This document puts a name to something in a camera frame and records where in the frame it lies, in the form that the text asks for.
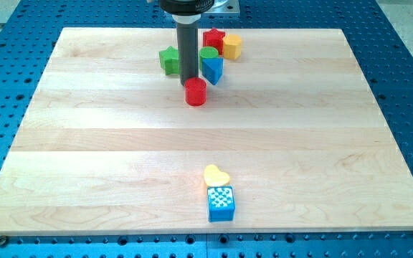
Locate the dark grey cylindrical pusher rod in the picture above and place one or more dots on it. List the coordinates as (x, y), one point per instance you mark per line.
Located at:
(187, 40)

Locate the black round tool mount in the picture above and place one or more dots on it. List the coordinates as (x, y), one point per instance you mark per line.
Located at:
(186, 11)

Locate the green star block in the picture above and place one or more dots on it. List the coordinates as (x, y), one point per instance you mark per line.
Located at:
(169, 61)

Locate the red star block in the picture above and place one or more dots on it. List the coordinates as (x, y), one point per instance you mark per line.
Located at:
(213, 38)

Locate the wooden board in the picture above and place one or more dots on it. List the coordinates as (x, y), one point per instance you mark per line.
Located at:
(109, 146)

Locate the green cylinder block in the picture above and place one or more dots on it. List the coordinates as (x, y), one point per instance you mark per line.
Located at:
(207, 53)

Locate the silver metal mounting plate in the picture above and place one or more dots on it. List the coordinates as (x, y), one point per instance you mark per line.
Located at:
(224, 7)

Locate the blue triangle block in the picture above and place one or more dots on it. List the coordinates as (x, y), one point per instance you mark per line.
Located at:
(212, 69)

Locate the yellow hexagon block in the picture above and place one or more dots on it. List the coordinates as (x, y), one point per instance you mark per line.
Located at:
(232, 46)

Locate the red cylinder block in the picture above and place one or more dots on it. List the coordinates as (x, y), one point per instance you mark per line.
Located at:
(195, 91)

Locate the yellow heart block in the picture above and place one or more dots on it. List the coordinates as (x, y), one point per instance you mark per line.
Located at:
(214, 177)

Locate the blue cube block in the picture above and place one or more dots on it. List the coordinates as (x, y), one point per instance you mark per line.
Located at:
(221, 204)

